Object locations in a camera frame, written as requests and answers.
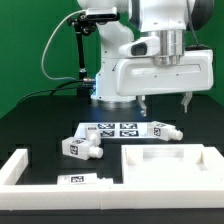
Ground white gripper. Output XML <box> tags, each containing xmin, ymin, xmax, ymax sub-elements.
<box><xmin>115</xmin><ymin>50</ymin><xmax>213</xmax><ymax>117</ymax></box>

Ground white square table top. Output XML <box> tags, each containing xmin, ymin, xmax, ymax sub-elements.
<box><xmin>121</xmin><ymin>144</ymin><xmax>224</xmax><ymax>185</ymax></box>

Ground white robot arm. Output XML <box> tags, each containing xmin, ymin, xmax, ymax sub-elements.
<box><xmin>77</xmin><ymin>0</ymin><xmax>214</xmax><ymax>108</ymax></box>

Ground white u-shaped fence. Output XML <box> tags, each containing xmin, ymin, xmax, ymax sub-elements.
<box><xmin>0</xmin><ymin>149</ymin><xmax>224</xmax><ymax>210</ymax></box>

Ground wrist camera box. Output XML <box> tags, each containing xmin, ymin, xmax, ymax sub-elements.
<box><xmin>119</xmin><ymin>36</ymin><xmax>160</xmax><ymax>58</ymax></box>

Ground white marker base plate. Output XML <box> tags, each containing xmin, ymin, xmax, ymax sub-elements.
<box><xmin>74</xmin><ymin>122</ymin><xmax>153</xmax><ymax>139</ymax></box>

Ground grey camera on stand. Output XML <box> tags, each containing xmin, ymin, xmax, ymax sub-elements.
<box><xmin>85</xmin><ymin>7</ymin><xmax>118</xmax><ymax>21</ymax></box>

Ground black cables on table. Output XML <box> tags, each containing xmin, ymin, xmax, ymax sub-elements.
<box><xmin>17</xmin><ymin>79</ymin><xmax>95</xmax><ymax>105</ymax></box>

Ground black camera stand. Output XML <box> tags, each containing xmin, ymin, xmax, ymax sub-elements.
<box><xmin>67</xmin><ymin>14</ymin><xmax>96</xmax><ymax>97</ymax></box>

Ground grey camera cable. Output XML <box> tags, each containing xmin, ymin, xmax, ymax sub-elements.
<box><xmin>41</xmin><ymin>9</ymin><xmax>88</xmax><ymax>82</ymax></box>

